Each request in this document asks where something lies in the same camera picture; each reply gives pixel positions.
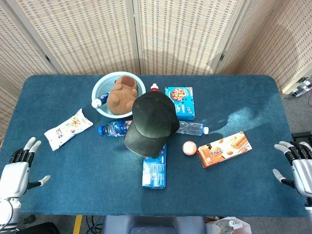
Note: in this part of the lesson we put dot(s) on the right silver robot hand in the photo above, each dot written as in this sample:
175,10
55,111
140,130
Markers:
303,173

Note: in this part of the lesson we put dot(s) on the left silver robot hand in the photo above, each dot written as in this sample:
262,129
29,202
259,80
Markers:
14,176

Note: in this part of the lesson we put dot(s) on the black baseball cap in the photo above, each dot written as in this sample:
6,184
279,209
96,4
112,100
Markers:
151,119

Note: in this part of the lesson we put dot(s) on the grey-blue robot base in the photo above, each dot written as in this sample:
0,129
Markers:
153,225

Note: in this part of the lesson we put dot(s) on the light blue plastic bowl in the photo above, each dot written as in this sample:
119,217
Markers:
103,85

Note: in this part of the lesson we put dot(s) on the brown capybara plush toy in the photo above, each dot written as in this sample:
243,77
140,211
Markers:
122,96

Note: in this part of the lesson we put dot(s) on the black box beside table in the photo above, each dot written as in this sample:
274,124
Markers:
302,136

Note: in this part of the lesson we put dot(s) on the white snack bag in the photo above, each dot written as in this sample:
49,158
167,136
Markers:
67,129

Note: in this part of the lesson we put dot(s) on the blue table cloth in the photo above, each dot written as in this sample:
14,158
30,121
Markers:
85,170

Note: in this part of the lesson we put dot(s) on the orange wafer roll box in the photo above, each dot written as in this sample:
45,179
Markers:
223,150

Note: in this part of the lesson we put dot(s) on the electronic devices on floor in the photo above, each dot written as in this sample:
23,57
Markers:
302,86

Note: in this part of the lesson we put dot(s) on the clear plastic container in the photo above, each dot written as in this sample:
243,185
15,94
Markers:
229,226

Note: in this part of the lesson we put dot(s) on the blue-cap water bottle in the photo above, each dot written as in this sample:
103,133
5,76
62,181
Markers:
112,128

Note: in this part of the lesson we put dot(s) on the round peach-coloured ball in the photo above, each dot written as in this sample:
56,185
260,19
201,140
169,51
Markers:
189,148

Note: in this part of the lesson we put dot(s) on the small blue-label drink bottle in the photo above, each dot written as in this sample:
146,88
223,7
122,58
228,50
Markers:
102,98

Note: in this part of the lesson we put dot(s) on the clear white-cap water bottle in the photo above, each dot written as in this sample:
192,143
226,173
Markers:
192,128

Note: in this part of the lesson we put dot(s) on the blue chocolate chip cookie box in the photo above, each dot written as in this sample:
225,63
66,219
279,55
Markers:
184,102

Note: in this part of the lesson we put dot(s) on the blue Oreo cookie box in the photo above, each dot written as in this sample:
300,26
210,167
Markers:
154,171

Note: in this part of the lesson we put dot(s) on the beige woven folding screen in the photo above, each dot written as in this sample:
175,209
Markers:
85,36

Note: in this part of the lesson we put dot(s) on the bottle with red-white cap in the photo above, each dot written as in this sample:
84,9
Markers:
154,87

